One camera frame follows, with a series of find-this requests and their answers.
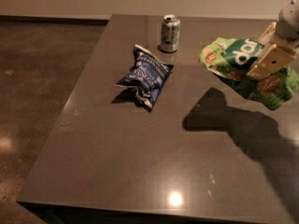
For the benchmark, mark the blue potato chip bag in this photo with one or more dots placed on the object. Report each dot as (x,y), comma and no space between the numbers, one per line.
(147,77)

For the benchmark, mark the green rice chip bag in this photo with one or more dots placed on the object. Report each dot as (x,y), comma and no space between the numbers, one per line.
(229,60)

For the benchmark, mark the green white soda can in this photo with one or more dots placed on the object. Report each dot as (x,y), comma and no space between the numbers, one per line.
(170,33)

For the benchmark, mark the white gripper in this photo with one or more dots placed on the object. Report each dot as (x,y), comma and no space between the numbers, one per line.
(288,24)

